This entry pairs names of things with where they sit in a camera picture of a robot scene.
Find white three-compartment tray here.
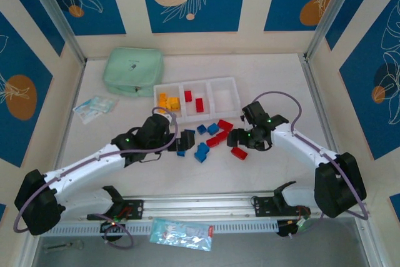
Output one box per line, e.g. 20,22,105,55
152,76,242,124

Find white blue sachet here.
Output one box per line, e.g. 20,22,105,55
72,99,103,124
90,95,120,114

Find mint green zip pouch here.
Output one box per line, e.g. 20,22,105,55
102,47,165,98

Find light blue plastic packet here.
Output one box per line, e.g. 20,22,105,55
149,218,215,251

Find black left controller board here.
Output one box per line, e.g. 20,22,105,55
99,219,126,234

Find black controller board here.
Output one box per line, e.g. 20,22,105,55
99,219,126,234
277,218,313,238

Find black right controller board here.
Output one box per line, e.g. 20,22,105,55
277,218,313,238

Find metal key tool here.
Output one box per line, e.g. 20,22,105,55
43,239,85,252

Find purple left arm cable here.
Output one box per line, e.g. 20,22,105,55
12,106,179,251

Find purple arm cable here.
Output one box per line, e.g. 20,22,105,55
12,106,179,251
248,91,369,239

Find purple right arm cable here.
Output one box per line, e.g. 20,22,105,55
248,91,369,239

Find aluminium front rail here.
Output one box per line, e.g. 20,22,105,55
26,189,372,224

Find aluminium rail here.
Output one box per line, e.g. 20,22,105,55
26,189,372,224
54,57,87,168
301,54,341,155

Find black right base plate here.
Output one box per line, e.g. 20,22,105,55
252,196,313,218

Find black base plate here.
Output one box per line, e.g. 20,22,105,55
86,199,145,221
252,196,313,218

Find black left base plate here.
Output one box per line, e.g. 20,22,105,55
86,199,145,221

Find aluminium left side rail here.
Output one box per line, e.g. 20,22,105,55
54,57,87,168

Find aluminium right side rail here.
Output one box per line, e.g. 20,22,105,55
301,54,341,155

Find white slotted cable duct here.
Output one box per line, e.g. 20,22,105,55
39,219,279,237

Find aluminium right frame post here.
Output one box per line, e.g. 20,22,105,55
304,0,360,61

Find aluminium frame post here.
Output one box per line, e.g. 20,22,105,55
304,0,360,61
22,0,88,65

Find aluminium left frame post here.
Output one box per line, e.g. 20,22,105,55
22,0,88,65

